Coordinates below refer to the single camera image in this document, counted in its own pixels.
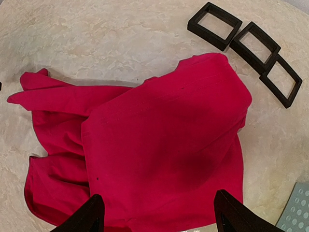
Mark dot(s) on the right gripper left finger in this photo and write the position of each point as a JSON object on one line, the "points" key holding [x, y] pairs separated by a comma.
{"points": [[88, 218]]}

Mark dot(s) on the black square frame right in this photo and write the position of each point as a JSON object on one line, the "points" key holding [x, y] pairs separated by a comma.
{"points": [[282, 81]]}

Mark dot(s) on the black square frame left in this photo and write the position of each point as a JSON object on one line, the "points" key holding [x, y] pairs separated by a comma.
{"points": [[214, 25]]}

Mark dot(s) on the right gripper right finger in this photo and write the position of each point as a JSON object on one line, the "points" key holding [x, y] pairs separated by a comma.
{"points": [[232, 216]]}

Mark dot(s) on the blue plastic basket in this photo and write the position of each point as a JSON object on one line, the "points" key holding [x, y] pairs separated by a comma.
{"points": [[295, 216]]}

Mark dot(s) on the red t-shirt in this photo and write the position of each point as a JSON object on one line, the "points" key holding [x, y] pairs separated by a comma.
{"points": [[157, 153]]}

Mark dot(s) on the black square frame middle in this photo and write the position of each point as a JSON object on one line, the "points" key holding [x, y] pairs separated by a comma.
{"points": [[256, 47]]}

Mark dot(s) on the black square frame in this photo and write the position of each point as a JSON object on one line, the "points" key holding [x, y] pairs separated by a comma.
{"points": [[214, 25], [256, 47], [282, 81]]}

